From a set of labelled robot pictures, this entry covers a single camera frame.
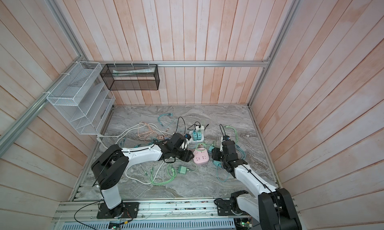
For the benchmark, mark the white power strip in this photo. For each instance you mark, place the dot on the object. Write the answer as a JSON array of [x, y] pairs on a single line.
[[197, 133]]

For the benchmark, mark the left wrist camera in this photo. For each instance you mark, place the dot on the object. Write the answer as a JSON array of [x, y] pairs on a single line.
[[188, 138]]

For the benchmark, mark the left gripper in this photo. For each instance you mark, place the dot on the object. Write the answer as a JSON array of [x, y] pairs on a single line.
[[186, 157]]

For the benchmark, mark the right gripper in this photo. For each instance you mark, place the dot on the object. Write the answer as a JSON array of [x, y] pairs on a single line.
[[215, 153]]

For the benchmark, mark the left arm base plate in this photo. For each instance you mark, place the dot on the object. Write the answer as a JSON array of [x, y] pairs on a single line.
[[125, 210]]

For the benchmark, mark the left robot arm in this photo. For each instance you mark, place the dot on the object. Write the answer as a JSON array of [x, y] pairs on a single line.
[[112, 164]]

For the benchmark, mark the green charger plug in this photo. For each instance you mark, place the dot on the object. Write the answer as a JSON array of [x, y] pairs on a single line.
[[183, 170]]

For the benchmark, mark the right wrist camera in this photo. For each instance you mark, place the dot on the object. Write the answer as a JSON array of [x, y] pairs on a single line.
[[225, 140]]

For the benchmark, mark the teal charger plug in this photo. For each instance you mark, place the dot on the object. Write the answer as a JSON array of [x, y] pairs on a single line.
[[217, 163]]

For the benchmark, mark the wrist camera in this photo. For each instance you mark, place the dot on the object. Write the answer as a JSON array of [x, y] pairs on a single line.
[[225, 140], [188, 138]]

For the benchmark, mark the white wire mesh shelf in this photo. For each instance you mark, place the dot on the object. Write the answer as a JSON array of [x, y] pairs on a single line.
[[84, 103]]

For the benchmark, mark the black mesh basket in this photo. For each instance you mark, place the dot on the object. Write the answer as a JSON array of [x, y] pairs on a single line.
[[118, 77]]

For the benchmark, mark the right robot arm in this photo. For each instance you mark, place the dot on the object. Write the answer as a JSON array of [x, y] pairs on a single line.
[[272, 207]]

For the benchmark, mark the pink power strip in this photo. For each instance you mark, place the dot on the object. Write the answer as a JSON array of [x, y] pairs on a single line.
[[201, 156]]

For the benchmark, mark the aluminium frame rail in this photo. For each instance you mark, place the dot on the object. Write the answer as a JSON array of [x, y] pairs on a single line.
[[216, 63]]

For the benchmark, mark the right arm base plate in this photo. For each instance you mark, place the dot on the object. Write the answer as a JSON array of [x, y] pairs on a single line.
[[227, 208]]

